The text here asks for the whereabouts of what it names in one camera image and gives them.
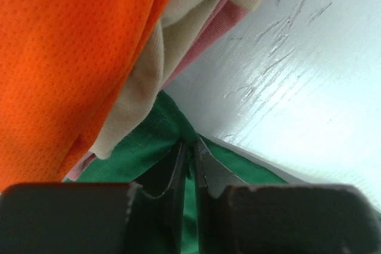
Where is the folded beige t shirt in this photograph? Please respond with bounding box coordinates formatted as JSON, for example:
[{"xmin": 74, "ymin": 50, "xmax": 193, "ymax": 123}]
[{"xmin": 89, "ymin": 0, "xmax": 289, "ymax": 160}]

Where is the folded orange t shirt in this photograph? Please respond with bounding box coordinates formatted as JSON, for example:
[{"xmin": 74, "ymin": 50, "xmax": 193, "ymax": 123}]
[{"xmin": 1, "ymin": 0, "xmax": 169, "ymax": 189}]

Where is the folded pink t shirt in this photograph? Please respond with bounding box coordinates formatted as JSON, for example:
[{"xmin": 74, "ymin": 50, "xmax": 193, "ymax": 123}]
[{"xmin": 65, "ymin": 0, "xmax": 295, "ymax": 182}]

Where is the dark green t shirt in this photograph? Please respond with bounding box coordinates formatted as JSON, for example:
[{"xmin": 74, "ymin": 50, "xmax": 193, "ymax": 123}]
[{"xmin": 62, "ymin": 90, "xmax": 289, "ymax": 254}]

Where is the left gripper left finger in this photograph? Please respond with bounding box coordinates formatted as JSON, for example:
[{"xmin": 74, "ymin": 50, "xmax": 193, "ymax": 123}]
[{"xmin": 1, "ymin": 142, "xmax": 187, "ymax": 253}]

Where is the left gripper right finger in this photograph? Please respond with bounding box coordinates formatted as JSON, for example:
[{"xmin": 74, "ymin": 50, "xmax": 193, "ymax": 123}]
[{"xmin": 193, "ymin": 140, "xmax": 380, "ymax": 253}]

